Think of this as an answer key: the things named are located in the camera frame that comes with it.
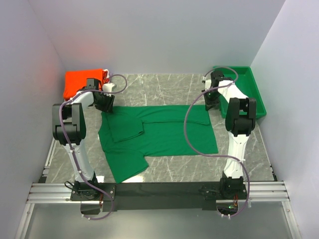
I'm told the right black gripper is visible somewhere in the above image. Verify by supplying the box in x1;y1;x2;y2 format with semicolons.
202;88;221;111

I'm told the green t shirt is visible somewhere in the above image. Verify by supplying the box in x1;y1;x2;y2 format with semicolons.
98;105;218;183

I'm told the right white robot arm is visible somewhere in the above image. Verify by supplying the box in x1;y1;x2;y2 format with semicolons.
202;70;257;199

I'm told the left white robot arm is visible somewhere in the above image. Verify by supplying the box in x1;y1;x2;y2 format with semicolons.
52;78;116;200

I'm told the folded red white t shirt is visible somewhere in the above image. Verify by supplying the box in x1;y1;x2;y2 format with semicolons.
100;69;110;88

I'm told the folded orange t shirt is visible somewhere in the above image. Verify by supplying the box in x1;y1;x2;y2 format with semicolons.
63;69;105;101

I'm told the green plastic bin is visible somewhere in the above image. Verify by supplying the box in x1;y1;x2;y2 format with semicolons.
218;66;267;119

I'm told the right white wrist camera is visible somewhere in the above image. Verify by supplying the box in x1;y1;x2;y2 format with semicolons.
202;76;211;91

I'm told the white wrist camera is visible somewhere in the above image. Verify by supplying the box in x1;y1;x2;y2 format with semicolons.
102;83;117;94
202;76;211;91

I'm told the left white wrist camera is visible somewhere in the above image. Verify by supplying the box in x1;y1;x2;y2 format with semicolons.
102;83;117;94

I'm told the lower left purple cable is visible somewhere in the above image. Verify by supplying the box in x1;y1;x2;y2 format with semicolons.
80;191;119;221

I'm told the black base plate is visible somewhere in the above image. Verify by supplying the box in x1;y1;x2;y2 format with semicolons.
70;182;248;212

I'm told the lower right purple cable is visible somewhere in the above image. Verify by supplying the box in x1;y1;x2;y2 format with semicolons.
219;179;253;219

